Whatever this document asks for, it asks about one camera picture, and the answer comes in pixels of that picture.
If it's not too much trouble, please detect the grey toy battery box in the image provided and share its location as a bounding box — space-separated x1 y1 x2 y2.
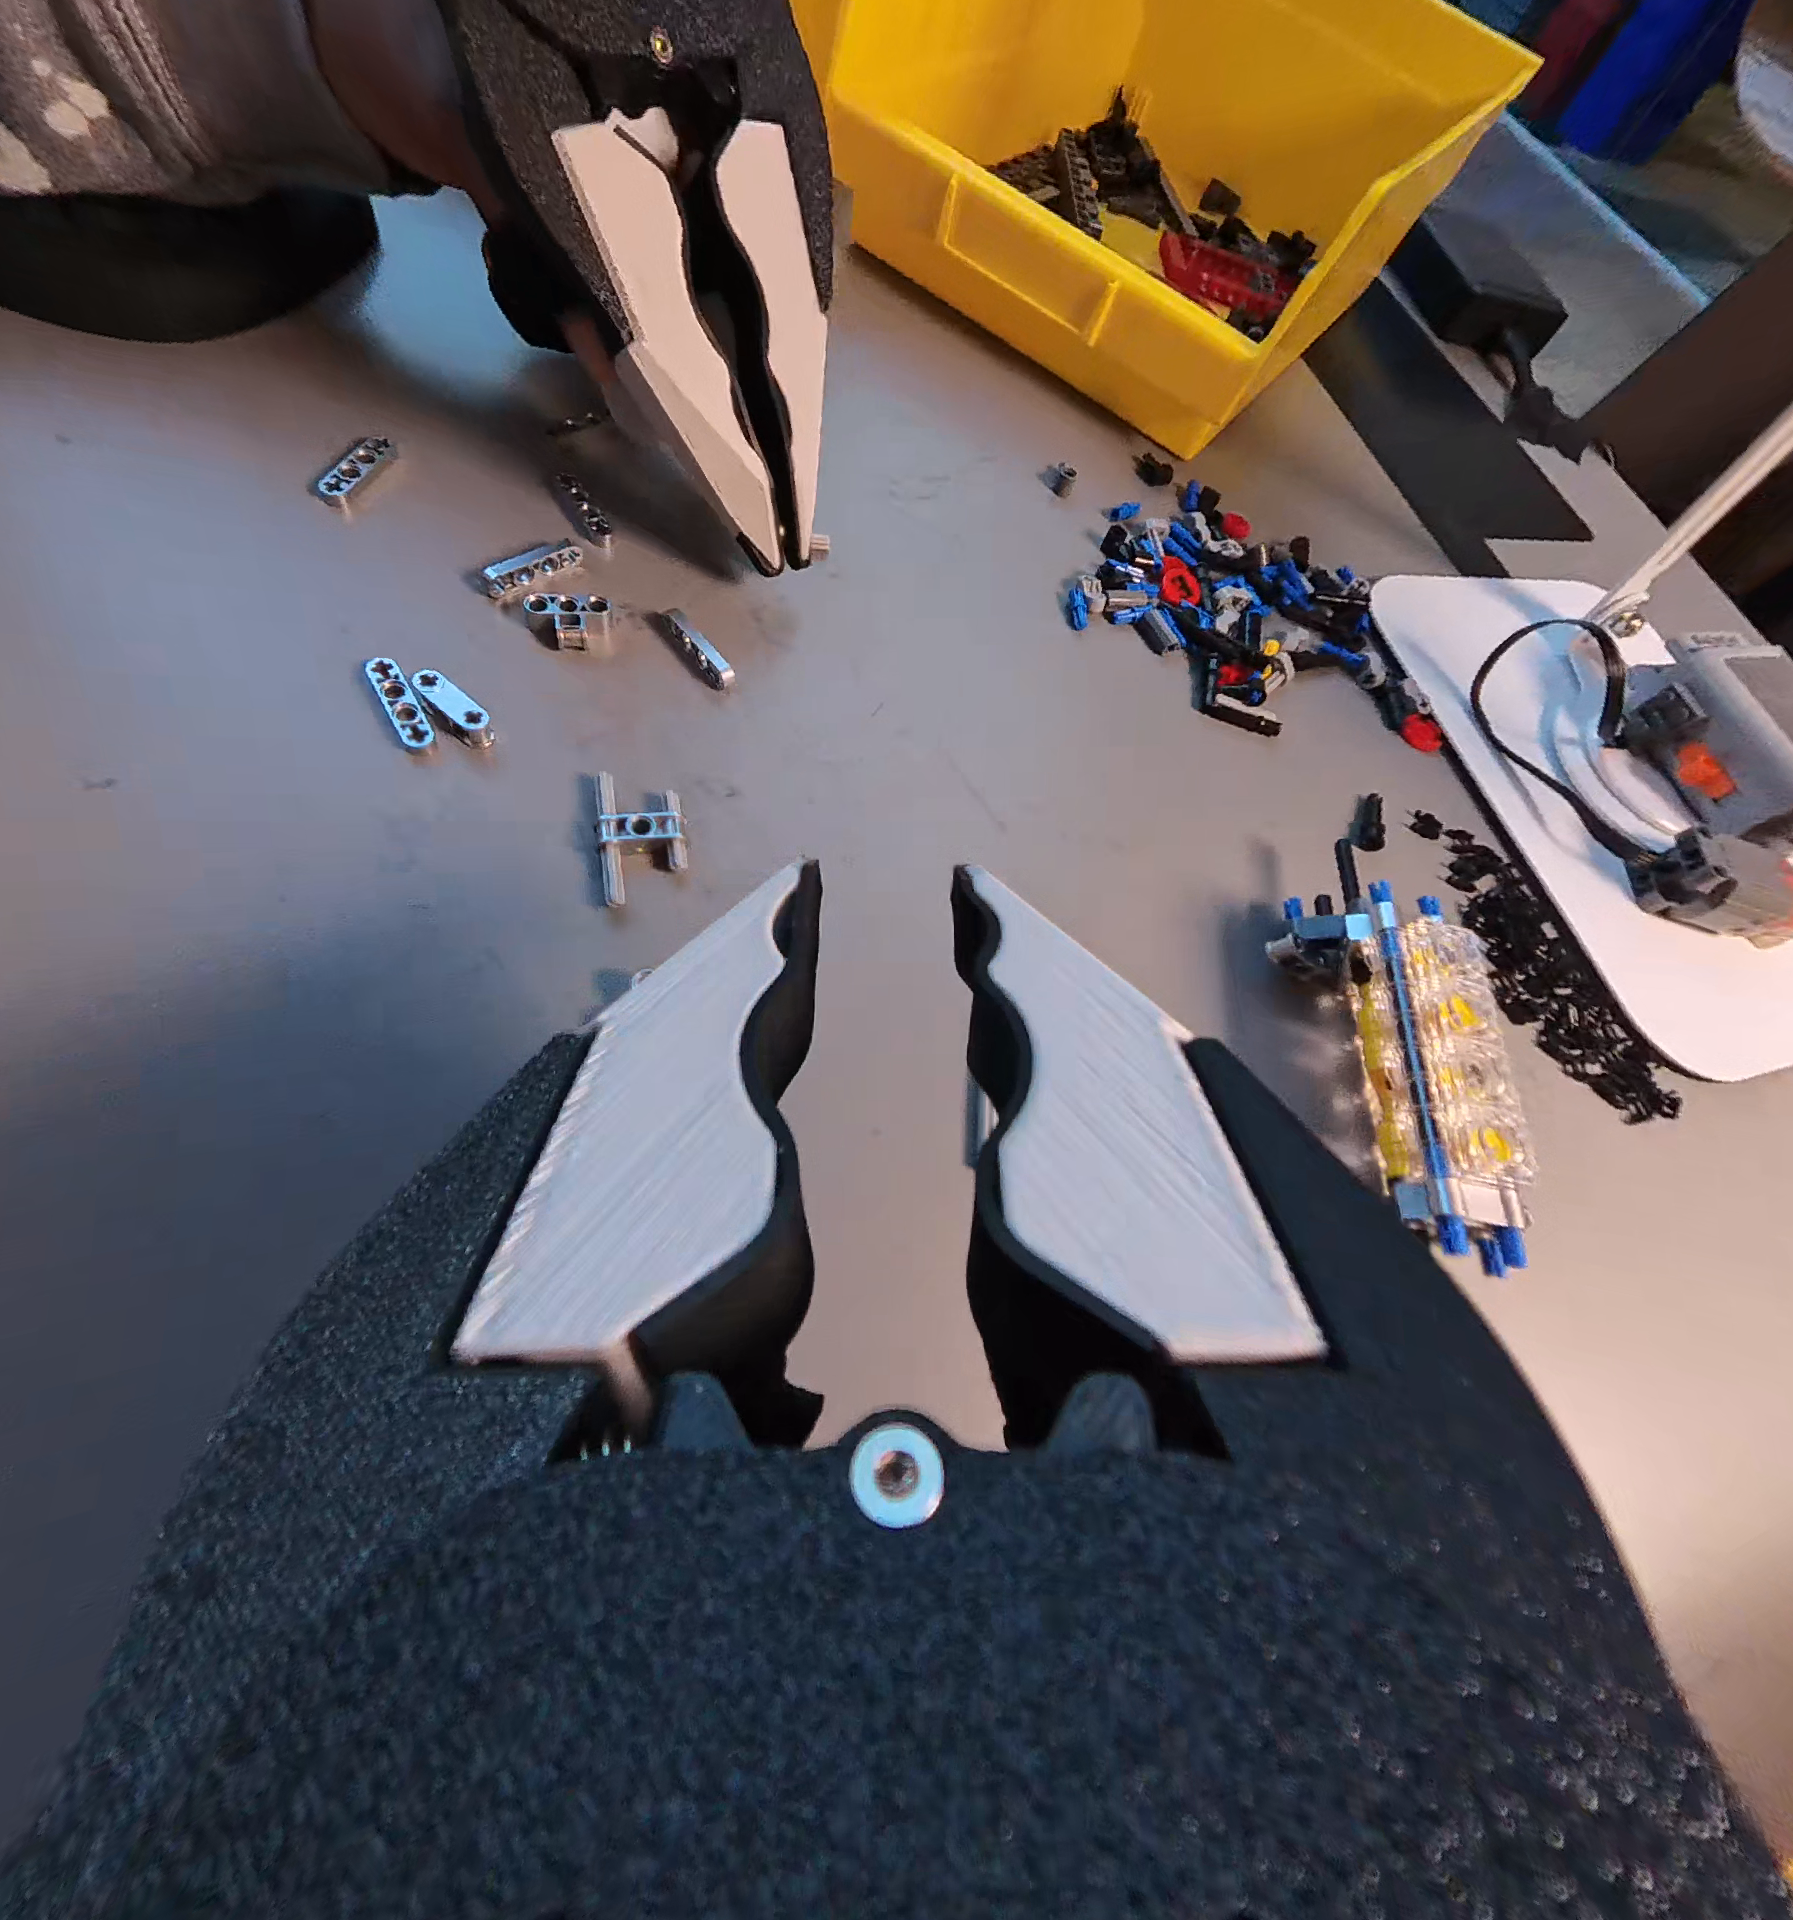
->
1616 629 1793 842

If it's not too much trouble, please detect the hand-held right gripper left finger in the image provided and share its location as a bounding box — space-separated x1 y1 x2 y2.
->
452 858 828 1369

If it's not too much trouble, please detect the grey toy motor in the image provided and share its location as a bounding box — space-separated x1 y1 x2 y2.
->
1638 824 1793 948

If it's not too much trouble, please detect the person's left hand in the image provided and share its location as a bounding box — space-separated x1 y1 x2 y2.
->
307 0 506 214

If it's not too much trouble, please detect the person's left forearm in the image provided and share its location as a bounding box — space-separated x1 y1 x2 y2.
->
0 0 347 203

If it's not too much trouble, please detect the pile of black red beams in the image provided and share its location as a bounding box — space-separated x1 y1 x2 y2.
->
987 90 1322 343

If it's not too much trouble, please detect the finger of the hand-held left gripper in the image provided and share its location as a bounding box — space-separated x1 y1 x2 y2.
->
718 120 835 569
550 117 788 578

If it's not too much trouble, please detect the black motor cable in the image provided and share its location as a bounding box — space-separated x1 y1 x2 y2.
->
1470 614 1678 873

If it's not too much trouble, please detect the stack of red blue crates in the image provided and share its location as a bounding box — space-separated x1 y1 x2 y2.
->
1518 0 1759 164

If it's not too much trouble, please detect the grey desk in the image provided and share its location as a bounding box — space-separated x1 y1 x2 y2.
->
0 181 1793 1877

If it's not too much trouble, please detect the clear toy engine block assembly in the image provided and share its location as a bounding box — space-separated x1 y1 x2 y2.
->
1267 839 1540 1280

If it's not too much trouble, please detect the white book stand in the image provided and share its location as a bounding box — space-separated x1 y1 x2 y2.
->
1368 0 1793 1082

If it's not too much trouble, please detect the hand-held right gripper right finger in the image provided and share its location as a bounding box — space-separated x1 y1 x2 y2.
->
950 865 1333 1369

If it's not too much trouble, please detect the pile of small black links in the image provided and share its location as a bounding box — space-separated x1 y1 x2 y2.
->
1406 811 1685 1127

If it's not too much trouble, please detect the pile of blue black pins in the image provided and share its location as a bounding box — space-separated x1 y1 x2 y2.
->
1064 480 1447 752

